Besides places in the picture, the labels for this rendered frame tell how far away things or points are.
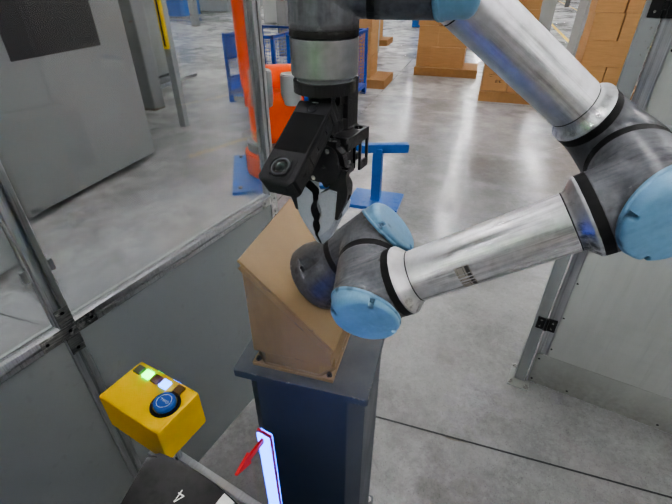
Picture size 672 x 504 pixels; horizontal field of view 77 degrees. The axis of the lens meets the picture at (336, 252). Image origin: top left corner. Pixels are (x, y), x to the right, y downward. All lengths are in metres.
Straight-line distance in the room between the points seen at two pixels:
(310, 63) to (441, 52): 8.79
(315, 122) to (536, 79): 0.31
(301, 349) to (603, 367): 1.64
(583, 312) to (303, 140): 1.78
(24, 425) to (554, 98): 1.31
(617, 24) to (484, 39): 7.46
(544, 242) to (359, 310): 0.28
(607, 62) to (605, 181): 7.53
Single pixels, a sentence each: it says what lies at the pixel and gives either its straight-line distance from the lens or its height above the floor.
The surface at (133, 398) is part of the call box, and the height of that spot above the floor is 1.07.
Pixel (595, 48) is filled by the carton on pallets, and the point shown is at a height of 0.76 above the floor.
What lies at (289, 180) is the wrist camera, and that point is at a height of 1.55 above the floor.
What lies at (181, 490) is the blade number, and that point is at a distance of 0.62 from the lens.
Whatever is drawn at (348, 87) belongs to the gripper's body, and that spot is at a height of 1.63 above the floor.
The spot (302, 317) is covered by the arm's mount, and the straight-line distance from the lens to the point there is 0.84.
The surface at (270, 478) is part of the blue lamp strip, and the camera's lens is 0.75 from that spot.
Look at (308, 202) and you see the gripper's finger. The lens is 0.55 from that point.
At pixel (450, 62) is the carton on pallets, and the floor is 0.24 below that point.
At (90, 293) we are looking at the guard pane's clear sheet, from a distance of 1.28.
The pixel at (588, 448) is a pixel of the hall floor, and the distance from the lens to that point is 2.31.
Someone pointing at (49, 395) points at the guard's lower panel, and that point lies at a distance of 1.34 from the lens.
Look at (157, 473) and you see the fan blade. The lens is 0.63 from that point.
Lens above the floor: 1.73
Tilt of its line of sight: 34 degrees down
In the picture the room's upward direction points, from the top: straight up
